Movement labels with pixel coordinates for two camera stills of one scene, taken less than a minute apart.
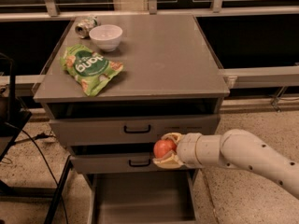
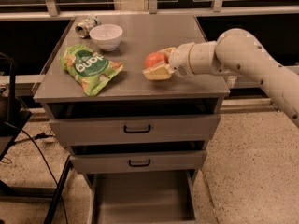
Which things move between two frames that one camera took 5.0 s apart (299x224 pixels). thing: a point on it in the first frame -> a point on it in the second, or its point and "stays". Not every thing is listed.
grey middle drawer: x=119 y=157 stays
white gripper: x=186 y=150 -> x=179 y=61
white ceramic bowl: x=106 y=36 stays
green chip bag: x=91 y=70 stays
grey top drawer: x=159 y=123 stays
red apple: x=163 y=147 -> x=153 y=58
